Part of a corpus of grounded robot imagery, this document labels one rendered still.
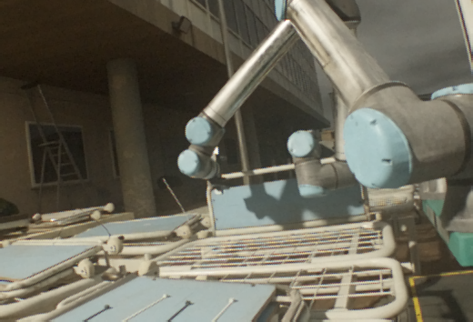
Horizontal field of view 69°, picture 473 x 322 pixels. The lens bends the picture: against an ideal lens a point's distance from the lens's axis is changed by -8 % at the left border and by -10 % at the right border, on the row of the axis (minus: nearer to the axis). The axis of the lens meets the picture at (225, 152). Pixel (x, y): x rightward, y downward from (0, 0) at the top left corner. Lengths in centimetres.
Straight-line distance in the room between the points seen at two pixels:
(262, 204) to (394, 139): 116
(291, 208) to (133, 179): 575
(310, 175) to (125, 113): 635
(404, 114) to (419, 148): 7
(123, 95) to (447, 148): 702
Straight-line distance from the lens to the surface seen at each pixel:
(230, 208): 179
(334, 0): 117
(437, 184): 124
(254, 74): 125
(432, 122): 70
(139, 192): 726
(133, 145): 730
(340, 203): 167
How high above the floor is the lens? 79
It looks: 3 degrees up
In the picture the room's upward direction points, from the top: 9 degrees counter-clockwise
